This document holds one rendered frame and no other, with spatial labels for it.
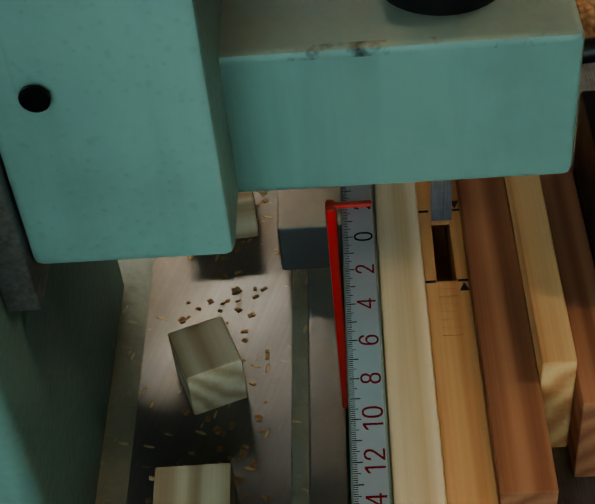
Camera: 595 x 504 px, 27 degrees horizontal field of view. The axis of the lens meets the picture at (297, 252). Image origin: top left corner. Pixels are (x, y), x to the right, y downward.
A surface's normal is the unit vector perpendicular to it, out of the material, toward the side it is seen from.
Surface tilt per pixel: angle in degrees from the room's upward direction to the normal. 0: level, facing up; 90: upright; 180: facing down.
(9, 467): 90
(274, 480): 0
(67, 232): 90
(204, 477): 0
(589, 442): 90
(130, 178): 90
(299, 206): 0
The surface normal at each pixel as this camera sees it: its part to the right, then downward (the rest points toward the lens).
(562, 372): 0.00, 0.71
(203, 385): 0.36, 0.64
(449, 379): -0.08, -0.70
